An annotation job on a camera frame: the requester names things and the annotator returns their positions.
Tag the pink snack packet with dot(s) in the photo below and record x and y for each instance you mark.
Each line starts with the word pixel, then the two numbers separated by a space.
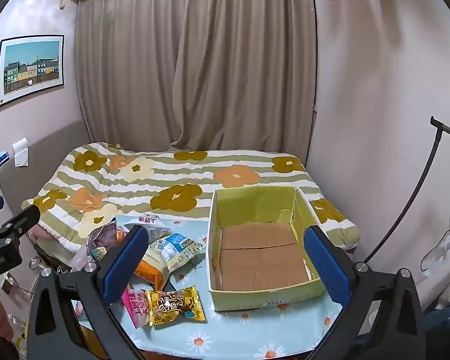
pixel 135 305

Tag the yellow-green cardboard box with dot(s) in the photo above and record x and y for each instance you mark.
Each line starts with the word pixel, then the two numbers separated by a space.
pixel 258 247

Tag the light blue daisy tablecloth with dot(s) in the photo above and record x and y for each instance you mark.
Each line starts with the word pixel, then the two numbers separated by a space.
pixel 247 330

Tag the pink bed sheet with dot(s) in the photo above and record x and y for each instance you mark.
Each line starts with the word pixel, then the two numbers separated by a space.
pixel 41 235

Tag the blue and white snack packet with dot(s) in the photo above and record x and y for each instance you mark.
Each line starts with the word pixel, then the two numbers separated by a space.
pixel 180 247

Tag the beige curtain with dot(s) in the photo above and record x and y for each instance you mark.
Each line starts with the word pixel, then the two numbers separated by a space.
pixel 195 63

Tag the white paper wall note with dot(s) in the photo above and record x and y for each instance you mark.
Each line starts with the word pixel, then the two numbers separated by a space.
pixel 20 152

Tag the cream and orange snack packet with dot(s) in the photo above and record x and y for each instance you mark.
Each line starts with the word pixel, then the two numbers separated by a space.
pixel 153 270

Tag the yellow chocolate snack packet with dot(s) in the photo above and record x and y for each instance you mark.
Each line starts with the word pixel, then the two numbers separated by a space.
pixel 174 303

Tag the clear packet of golden pastry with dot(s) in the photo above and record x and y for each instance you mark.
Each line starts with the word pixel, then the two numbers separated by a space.
pixel 148 220

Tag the translucent purple snack packet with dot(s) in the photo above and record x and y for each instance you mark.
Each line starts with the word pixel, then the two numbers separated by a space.
pixel 105 242

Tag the blue wall card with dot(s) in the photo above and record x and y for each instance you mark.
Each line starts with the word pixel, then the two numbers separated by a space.
pixel 2 158

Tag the black gooseneck stand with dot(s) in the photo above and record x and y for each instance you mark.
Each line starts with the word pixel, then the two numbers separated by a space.
pixel 427 165

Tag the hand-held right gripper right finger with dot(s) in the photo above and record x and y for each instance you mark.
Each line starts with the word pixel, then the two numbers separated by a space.
pixel 326 266

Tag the floral striped blanket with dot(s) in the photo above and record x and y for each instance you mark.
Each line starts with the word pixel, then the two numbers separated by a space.
pixel 195 172

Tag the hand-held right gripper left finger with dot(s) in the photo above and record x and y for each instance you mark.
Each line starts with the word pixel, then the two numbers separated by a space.
pixel 125 266

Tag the wall poster of houses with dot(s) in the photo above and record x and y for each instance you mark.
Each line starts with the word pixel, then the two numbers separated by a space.
pixel 30 69

